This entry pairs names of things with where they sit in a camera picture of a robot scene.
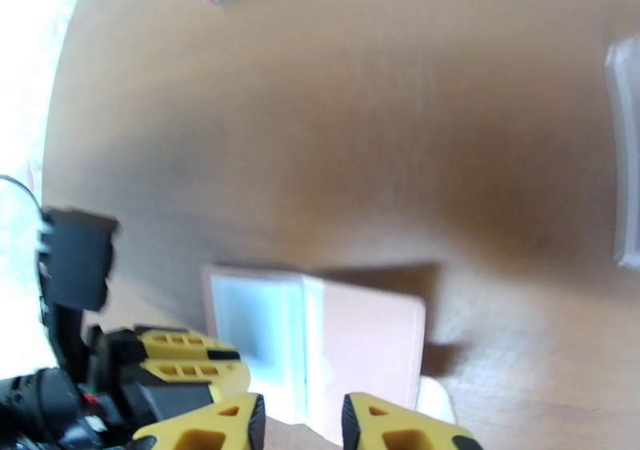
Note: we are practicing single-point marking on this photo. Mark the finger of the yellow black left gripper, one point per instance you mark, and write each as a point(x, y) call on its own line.
point(200, 376)
point(175, 346)

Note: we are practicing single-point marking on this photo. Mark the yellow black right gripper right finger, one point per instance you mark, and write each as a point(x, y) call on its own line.
point(400, 428)

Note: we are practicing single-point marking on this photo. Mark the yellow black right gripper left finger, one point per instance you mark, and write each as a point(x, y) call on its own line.
point(200, 428)

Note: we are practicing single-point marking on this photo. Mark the pink leather card holder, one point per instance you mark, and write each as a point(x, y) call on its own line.
point(370, 343)

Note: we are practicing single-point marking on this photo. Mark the clear acrylic card stand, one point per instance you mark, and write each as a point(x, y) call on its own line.
point(627, 163)

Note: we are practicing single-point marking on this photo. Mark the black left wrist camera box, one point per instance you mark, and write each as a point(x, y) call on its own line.
point(75, 258)

